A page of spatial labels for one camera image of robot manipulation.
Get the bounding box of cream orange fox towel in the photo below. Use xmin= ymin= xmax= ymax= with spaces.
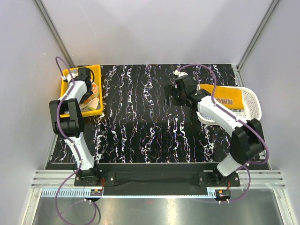
xmin=80 ymin=82 xmax=100 ymax=112

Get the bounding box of yellow brown bear towel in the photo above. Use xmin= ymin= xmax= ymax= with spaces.
xmin=198 ymin=84 xmax=246 ymax=110

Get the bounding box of blue white patterned towel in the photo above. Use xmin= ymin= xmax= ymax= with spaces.
xmin=198 ymin=109 xmax=247 ymax=120

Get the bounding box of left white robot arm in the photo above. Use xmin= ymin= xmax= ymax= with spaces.
xmin=49 ymin=67 xmax=101 ymax=186

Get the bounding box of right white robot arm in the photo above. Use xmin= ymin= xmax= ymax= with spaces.
xmin=164 ymin=75 xmax=267 ymax=186

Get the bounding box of yellow plastic bin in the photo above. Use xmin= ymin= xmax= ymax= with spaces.
xmin=60 ymin=65 xmax=104 ymax=118

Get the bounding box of black marble pattern mat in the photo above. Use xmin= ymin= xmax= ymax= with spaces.
xmin=50 ymin=64 xmax=262 ymax=164

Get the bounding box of white plastic basket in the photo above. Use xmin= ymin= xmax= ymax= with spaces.
xmin=194 ymin=84 xmax=262 ymax=127

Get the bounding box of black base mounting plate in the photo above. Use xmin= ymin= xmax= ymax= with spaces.
xmin=74 ymin=163 xmax=240 ymax=197

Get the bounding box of aluminium frame rail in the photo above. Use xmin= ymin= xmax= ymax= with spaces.
xmin=31 ymin=170 xmax=285 ymax=189

